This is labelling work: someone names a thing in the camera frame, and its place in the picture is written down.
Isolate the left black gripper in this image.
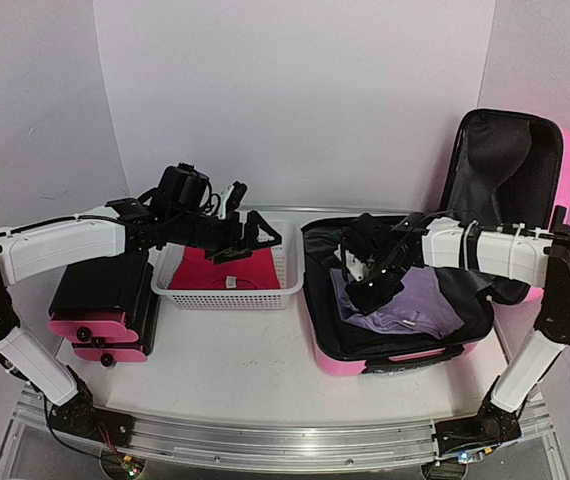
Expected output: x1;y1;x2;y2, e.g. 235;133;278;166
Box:
169;208;282;265

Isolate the white plastic mesh basket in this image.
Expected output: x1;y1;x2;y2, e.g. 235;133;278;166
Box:
151;219;305;310

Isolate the magenta garment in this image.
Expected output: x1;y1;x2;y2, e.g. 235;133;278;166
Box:
169;247;281;291

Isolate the lavender garment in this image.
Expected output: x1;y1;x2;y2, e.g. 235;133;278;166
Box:
330;268;464;340

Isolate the pink hard-shell suitcase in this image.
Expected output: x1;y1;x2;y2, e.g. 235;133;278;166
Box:
302;109;570;376

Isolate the pink and black case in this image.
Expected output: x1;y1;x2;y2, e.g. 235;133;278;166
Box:
48;251;159;368

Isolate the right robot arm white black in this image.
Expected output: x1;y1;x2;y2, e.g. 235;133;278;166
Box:
335;214;570;443

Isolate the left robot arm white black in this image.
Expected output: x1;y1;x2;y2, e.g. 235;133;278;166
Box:
0;208;282;437

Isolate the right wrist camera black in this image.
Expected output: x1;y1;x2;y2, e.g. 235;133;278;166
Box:
334;213;403;282

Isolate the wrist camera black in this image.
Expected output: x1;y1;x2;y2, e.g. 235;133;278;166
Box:
150;163;210;217
334;213;403;282

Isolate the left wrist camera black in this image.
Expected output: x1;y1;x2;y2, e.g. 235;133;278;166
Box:
150;163;210;217

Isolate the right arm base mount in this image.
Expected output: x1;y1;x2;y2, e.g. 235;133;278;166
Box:
432;394;525;460

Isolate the curved aluminium rail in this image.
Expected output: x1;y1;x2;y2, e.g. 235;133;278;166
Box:
12;377;554;464

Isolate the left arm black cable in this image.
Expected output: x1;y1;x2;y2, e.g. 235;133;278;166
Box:
0;213;126;249

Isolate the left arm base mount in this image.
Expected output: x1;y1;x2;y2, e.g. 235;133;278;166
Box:
46;391;134;447

